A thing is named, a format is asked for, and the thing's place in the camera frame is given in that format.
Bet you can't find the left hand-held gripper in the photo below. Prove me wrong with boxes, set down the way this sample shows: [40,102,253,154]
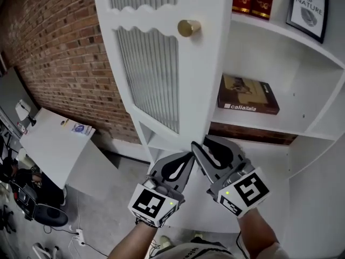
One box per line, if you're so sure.
[127,151,196,229]

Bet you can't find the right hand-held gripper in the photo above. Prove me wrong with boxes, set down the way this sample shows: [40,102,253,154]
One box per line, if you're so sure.
[190,134,271,219]

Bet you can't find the white glass cabinet door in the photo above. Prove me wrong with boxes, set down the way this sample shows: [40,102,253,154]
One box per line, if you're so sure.
[92,0,236,152]

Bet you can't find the white shelf unit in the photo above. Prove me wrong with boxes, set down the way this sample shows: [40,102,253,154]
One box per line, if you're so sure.
[138,0,345,182]

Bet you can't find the person's right forearm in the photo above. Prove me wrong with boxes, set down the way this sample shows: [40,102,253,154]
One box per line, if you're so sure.
[236,208,281,259]

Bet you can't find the person's left forearm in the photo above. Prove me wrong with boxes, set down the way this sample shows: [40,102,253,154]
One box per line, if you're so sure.
[107,221,159,259]

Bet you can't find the brown flat book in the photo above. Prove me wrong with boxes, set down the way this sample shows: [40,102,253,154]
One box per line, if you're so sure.
[217,73,281,116]

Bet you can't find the person's white shirt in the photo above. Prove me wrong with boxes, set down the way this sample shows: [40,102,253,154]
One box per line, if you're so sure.
[150,241,233,259]

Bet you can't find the white power strip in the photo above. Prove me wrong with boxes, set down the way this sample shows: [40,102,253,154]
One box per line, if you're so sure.
[75,228,85,247]

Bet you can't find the white side table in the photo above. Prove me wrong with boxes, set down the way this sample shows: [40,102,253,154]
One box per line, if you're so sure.
[19,107,121,200]

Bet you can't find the black round stool seat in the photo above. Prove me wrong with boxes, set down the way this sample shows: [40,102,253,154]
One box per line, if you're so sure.
[34,203,70,228]

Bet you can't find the gold door knob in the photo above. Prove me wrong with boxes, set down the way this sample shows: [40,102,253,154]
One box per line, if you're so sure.
[177,19,202,38]

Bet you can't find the white chair base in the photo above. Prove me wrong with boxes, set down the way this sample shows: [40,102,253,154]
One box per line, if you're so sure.
[32,242,60,259]

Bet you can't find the white shade table lamp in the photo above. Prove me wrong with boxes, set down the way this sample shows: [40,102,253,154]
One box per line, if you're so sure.
[15,99,37,127]

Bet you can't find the black framed picture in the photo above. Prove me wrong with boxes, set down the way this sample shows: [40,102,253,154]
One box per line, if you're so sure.
[285,0,330,44]

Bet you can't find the grey panel board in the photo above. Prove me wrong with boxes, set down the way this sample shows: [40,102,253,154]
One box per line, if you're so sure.
[0,66,40,124]

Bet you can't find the white cable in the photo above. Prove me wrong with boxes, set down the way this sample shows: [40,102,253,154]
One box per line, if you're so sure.
[68,189,83,259]

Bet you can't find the black straight cable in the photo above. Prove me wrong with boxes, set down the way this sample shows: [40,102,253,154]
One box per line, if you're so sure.
[80,241,109,258]

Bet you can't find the black looped cable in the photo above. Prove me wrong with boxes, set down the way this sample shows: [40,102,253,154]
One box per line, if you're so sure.
[44,223,79,236]

